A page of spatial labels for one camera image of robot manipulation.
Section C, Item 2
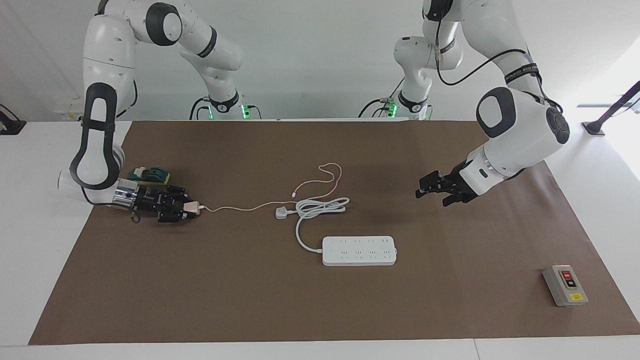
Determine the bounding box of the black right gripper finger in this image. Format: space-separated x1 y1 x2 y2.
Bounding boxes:
165 186 191 205
159 209 193 223

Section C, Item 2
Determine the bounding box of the pink charging cable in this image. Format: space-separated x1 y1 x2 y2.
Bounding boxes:
200 163 343 213

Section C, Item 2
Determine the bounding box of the white power strip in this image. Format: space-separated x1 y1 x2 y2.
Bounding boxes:
321 236 398 267

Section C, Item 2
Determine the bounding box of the brown table mat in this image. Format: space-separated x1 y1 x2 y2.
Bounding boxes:
28 120 640 346

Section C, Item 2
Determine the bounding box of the black clamp stand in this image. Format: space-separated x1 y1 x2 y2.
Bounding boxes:
581 80 640 137

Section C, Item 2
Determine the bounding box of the green knife switch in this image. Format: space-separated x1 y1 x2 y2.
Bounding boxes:
127 166 171 187

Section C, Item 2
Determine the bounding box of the black base cable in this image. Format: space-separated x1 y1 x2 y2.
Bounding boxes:
357 97 393 119
189 96 211 121

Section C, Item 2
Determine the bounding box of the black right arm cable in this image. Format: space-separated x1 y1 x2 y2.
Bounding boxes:
116 79 139 119

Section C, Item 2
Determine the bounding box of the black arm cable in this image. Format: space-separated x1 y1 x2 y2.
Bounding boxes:
116 79 139 119
435 0 563 113

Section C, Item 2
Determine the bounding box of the white power strip cord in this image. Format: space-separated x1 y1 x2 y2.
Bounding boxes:
275 197 350 253

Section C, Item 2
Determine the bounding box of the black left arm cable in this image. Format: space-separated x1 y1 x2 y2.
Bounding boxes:
435 0 563 113

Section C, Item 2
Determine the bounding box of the grey on-off switch box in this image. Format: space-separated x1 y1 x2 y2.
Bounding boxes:
542 264 589 307

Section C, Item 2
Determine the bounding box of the black desk bracket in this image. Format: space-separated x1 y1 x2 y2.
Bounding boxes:
0 104 27 136

